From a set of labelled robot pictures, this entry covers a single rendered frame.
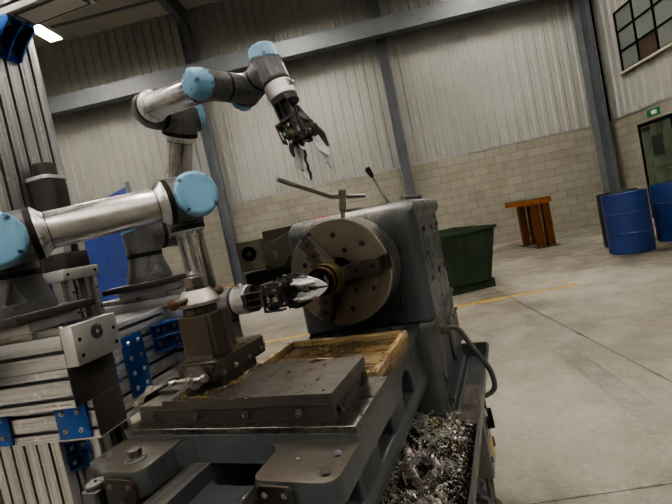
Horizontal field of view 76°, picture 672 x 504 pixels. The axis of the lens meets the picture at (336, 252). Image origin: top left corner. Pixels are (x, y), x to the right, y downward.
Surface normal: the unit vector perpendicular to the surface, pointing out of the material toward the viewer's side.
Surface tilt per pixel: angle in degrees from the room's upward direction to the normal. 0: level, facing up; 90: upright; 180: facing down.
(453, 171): 90
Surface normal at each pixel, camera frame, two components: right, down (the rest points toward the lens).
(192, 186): 0.63, -0.10
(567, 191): -0.07, 0.07
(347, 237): -0.36, 0.12
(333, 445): -0.20, -0.98
